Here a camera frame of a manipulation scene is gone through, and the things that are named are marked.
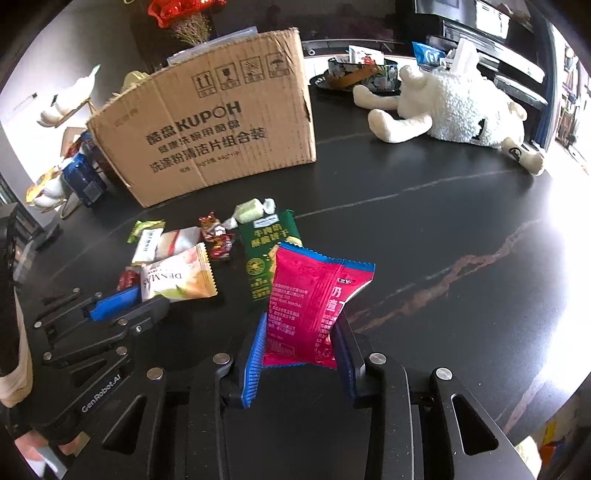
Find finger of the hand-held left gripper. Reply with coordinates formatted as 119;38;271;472
41;295;171;370
34;286;143;330

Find blue packet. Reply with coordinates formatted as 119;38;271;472
411;41;446;65

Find white tissue box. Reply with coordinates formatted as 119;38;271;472
445;38;478;70

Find dried flower bunch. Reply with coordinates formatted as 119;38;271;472
171;14;213;47

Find small green snack packet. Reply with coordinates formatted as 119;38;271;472
127;220;166;244

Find blue drink can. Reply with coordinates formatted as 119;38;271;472
65;152;108;208

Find person's left forearm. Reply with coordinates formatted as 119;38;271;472
0;286;34;407

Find white red-striped snack packet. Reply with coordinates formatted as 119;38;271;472
157;226;204;259

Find white plush sheep toy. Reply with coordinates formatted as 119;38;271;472
353;65;546;176

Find white labelled snack packet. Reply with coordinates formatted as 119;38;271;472
131;229;162;266

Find pale green candy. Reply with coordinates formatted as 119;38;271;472
221;198;277;230

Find cardboard box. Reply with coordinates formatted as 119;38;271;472
86;27;318;208

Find red foil balloon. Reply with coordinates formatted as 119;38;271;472
148;0;218;26

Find clear plastic box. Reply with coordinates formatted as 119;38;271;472
167;25;260;63

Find person's left hand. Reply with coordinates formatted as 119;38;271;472
14;431;88;476

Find yellow-green bag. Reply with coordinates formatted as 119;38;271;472
121;71;148;93

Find dark floral bowl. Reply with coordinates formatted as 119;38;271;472
327;56;402;95

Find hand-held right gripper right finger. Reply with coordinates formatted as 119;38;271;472
330;318;541;480

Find white shell-shaped tiered stand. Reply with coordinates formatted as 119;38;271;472
25;65;109;220

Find black piano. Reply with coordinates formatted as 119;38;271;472
416;0;550;112

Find yellow snack packet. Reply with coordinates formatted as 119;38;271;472
25;168;61;204

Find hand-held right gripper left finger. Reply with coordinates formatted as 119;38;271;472
60;311;269;480

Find white and orange snack packet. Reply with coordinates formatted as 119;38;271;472
140;243;218;303

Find red snack packet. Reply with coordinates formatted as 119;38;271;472
262;244;376;369

